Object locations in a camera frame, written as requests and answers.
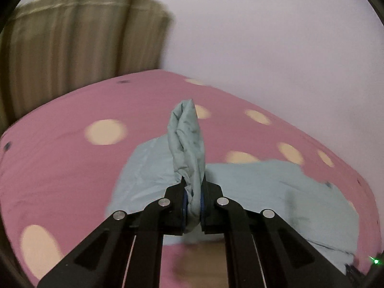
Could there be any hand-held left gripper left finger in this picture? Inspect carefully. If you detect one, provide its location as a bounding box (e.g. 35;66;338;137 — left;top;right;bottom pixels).
37;183;188;288

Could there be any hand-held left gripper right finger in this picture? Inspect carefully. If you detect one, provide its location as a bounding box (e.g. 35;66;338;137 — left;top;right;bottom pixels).
200;182;353;288

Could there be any light blue puffer jacket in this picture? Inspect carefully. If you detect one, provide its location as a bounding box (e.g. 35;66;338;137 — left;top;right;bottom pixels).
106;97;360;272

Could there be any pink dotted bed sheet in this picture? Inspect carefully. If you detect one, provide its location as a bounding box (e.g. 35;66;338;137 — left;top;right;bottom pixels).
0;69;375;288

